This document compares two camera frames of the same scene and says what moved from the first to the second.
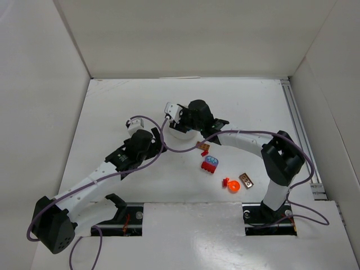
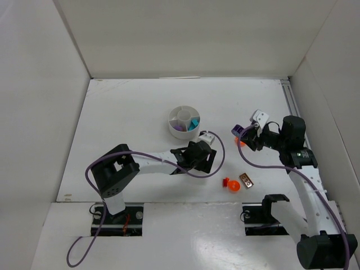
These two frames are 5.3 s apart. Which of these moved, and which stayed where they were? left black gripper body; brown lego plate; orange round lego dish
Moved: left black gripper body
Stayed: brown lego plate; orange round lego dish
